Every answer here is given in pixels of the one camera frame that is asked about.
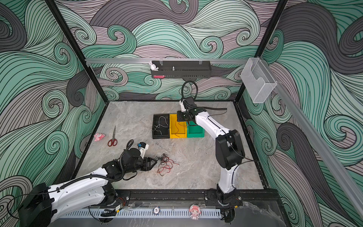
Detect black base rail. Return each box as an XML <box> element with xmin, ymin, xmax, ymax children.
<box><xmin>53</xmin><ymin>188</ymin><xmax>281</xmax><ymax>207</ymax></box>

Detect black wall shelf tray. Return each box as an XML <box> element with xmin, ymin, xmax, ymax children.
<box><xmin>150</xmin><ymin>61</ymin><xmax>212</xmax><ymax>80</ymax></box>

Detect green storage bin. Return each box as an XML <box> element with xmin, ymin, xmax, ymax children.
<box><xmin>186</xmin><ymin>119</ymin><xmax>205</xmax><ymax>138</ymax></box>

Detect red handled scissors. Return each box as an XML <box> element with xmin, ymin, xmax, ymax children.
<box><xmin>107</xmin><ymin>126</ymin><xmax>118</xmax><ymax>147</ymax></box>

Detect round badge button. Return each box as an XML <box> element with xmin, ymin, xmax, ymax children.
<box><xmin>153</xmin><ymin>207</ymin><xmax>160</xmax><ymax>215</ymax></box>

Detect white slotted cable duct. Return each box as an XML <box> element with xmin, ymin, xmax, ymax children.
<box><xmin>61</xmin><ymin>208</ymin><xmax>222</xmax><ymax>219</ymax></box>

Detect white rabbit figurine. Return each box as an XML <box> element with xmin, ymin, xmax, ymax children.
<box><xmin>149</xmin><ymin>61</ymin><xmax>159</xmax><ymax>71</ymax></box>

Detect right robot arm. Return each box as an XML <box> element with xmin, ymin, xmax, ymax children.
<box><xmin>177</xmin><ymin>80</ymin><xmax>245</xmax><ymax>206</ymax></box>

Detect pink doll figurine front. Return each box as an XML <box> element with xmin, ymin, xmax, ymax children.
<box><xmin>189</xmin><ymin>204</ymin><xmax>201</xmax><ymax>220</ymax></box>

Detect aluminium wall rail back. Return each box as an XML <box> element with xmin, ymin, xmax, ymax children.
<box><xmin>85</xmin><ymin>58</ymin><xmax>248</xmax><ymax>65</ymax></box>

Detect aluminium wall rail right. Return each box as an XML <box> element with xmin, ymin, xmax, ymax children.
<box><xmin>261</xmin><ymin>60</ymin><xmax>363</xmax><ymax>217</ymax></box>

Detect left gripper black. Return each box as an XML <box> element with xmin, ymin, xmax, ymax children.
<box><xmin>125</xmin><ymin>156</ymin><xmax>158</xmax><ymax>175</ymax></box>

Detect yellow storage bin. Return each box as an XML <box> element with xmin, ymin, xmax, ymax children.
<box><xmin>169</xmin><ymin>114</ymin><xmax>187</xmax><ymax>139</ymax></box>

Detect white cable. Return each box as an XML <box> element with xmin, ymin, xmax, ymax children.
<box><xmin>154</xmin><ymin>115</ymin><xmax>168</xmax><ymax>134</ymax></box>

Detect clear acrylic wall box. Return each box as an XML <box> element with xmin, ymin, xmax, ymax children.
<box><xmin>241</xmin><ymin>58</ymin><xmax>277</xmax><ymax>104</ymax></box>

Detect black storage bin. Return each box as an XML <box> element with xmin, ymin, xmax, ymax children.
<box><xmin>152</xmin><ymin>114</ymin><xmax>170</xmax><ymax>140</ymax></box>

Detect aluminium wall rail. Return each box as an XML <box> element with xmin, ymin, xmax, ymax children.
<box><xmin>261</xmin><ymin>60</ymin><xmax>363</xmax><ymax>217</ymax></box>
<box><xmin>85</xmin><ymin>58</ymin><xmax>248</xmax><ymax>65</ymax></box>

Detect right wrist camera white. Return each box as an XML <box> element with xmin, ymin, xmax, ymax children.
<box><xmin>179</xmin><ymin>99</ymin><xmax>188</xmax><ymax>113</ymax></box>

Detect pink marker in tray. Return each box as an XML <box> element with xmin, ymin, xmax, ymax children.
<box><xmin>153</xmin><ymin>75</ymin><xmax>165</xmax><ymax>79</ymax></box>

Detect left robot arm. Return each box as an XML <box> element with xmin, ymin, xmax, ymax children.
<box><xmin>17</xmin><ymin>140</ymin><xmax>156</xmax><ymax>227</ymax></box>

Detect pink toy figurine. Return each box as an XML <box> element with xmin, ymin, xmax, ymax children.
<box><xmin>94</xmin><ymin>133</ymin><xmax>105</xmax><ymax>141</ymax></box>

